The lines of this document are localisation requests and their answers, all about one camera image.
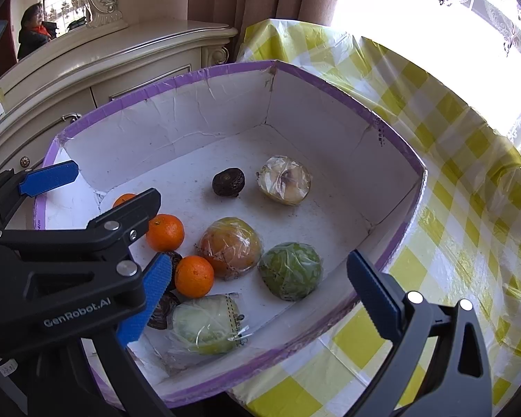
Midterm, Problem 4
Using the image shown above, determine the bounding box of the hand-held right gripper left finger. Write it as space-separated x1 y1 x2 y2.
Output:
26 252 174 417

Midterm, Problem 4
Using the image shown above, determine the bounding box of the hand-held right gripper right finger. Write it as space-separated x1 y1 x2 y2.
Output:
346 250 492 417

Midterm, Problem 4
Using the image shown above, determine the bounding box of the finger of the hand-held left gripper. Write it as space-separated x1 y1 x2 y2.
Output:
0 160 80 244
0 188 162 265

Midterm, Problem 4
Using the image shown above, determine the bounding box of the dark purple round fruit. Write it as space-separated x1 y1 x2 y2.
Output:
147 291 182 331

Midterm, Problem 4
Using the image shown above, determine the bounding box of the plastic-wrapped pale cabbage half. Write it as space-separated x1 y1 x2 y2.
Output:
165 294 253 366

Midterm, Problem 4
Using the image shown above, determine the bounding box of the plastic-wrapped green cabbage half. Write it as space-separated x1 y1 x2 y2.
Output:
258 242 323 302

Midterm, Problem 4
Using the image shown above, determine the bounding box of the plastic-wrapped orange-brown fruit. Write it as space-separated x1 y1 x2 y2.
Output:
197 217 263 281

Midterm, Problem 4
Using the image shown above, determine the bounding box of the purple-rimmed white cardboard box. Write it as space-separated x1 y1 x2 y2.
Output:
34 61 428 413

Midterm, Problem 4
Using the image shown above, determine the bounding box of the plastic-wrapped pale fruit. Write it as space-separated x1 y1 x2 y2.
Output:
256 155 313 207

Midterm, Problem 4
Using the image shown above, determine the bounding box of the yellow checkered tablecloth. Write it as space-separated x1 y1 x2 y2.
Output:
226 18 521 417

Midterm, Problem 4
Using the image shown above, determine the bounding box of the cream carved dresser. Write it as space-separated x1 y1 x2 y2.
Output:
0 17 239 209

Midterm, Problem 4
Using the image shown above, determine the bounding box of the cream-framed mirror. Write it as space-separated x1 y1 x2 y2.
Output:
9 0 129 65

